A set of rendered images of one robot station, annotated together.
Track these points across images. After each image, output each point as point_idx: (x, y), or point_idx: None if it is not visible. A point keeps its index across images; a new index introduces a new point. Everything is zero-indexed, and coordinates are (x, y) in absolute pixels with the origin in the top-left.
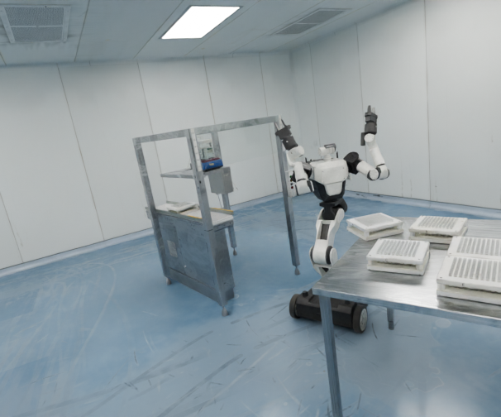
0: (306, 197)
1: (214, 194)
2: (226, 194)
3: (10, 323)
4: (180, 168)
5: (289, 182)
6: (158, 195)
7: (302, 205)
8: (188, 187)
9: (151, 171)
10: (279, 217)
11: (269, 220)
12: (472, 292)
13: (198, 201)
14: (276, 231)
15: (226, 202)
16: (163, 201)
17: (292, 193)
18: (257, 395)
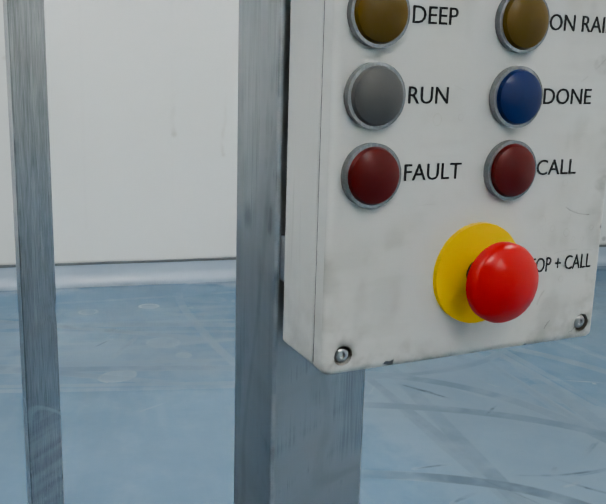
0: None
1: (231, 191)
2: (40, 165)
3: None
4: (101, 50)
5: (333, 49)
6: None
7: (601, 334)
8: (123, 138)
9: None
10: (462, 366)
11: (410, 373)
12: None
13: (152, 205)
14: (403, 459)
15: (30, 224)
16: None
17: (351, 292)
18: None
